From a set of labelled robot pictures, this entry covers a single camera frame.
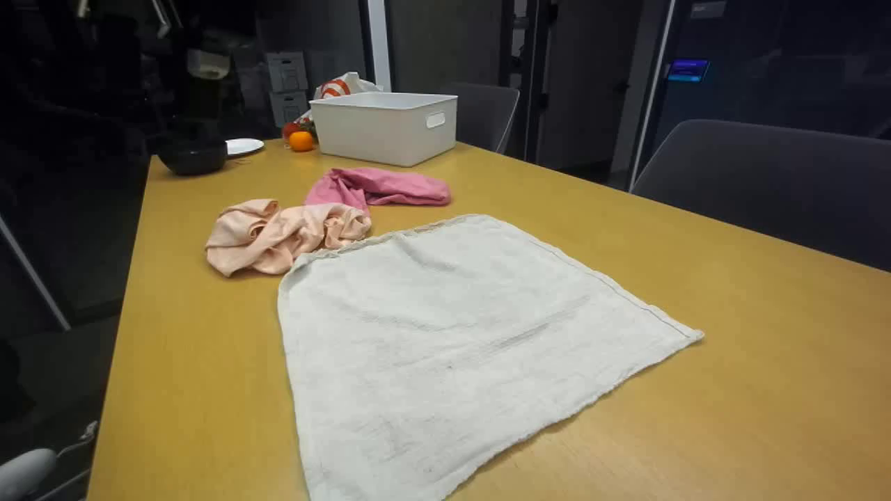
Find white terry towel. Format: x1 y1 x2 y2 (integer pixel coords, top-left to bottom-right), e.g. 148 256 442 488
275 211 708 501

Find pink shirt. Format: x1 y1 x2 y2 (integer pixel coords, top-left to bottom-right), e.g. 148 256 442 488
304 166 454 211

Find peach shirt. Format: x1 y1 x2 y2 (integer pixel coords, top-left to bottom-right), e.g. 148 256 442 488
204 196 377 278

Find white plastic storage bin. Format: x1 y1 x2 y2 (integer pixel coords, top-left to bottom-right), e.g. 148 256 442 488
308 89 460 171

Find narrow grey office chair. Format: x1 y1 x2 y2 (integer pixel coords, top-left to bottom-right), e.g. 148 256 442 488
442 82 523 156

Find red white striped bag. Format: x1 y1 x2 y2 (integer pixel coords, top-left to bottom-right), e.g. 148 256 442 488
312 69 378 104

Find white plate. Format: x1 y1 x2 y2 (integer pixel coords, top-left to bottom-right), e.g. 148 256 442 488
223 138 267 160

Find grey stacked storage boxes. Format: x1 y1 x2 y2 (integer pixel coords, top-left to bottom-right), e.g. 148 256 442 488
265 50 312 129

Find black bowl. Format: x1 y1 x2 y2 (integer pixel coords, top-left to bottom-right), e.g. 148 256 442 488
151 124 232 179

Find blue lit screen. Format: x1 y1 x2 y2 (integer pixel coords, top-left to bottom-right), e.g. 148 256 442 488
665 60 712 89

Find wide grey office chair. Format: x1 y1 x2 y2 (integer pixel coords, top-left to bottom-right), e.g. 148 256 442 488
631 117 891 273

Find white rounded object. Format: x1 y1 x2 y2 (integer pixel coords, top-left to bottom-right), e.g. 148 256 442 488
0 447 59 501

